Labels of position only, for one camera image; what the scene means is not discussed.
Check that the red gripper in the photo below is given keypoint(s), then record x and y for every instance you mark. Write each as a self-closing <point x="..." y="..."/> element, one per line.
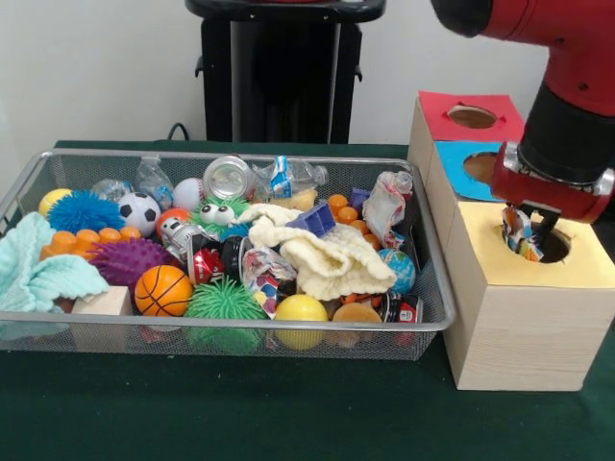
<point x="552" y="197"/>

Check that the colourful dotted cloth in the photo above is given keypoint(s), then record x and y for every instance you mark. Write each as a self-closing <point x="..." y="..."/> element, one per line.
<point x="519" y="235"/>

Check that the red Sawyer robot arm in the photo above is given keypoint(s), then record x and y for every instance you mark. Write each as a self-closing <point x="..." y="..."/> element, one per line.
<point x="572" y="72"/>

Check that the wooden box with three holes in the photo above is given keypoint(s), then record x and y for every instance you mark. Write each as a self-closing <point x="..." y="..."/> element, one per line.
<point x="528" y="336"/>

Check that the silver mesh bin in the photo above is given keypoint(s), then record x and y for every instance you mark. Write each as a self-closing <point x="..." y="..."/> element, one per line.
<point x="144" y="343"/>

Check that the blue globe ball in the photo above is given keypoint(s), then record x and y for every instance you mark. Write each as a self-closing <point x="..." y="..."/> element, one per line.
<point x="401" y="271"/>

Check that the cream knitted cloth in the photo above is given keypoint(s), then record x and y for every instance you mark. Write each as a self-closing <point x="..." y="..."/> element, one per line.
<point x="331" y="264"/>

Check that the purple toy block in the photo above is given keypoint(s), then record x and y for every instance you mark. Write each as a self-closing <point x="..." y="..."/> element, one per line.
<point x="314" y="220"/>

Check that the smooth yellow ball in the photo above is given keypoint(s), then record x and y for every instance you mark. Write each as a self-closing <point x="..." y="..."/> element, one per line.
<point x="302" y="309"/>

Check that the dark green tablecloth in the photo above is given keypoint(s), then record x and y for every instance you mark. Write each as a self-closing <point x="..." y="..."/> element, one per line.
<point x="288" y="413"/>

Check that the green spiky rubber ball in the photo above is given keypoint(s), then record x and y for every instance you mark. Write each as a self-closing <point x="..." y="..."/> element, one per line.
<point x="223" y="302"/>

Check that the orange toy basketball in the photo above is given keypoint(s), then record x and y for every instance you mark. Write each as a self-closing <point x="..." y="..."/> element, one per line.
<point x="163" y="290"/>

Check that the small soccer ball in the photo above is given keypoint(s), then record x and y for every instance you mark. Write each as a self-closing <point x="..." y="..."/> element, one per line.
<point x="139" y="209"/>

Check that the purple spiky ball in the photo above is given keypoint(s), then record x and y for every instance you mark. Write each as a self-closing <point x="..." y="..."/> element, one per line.
<point x="127" y="259"/>

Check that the blue spiky rubber ball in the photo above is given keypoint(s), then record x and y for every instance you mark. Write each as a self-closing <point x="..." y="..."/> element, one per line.
<point x="84" y="211"/>

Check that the mint green cloth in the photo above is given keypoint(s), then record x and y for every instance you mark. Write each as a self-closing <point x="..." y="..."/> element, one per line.
<point x="29" y="269"/>

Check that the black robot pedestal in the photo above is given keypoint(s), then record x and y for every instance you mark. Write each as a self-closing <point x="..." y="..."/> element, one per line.
<point x="283" y="77"/>

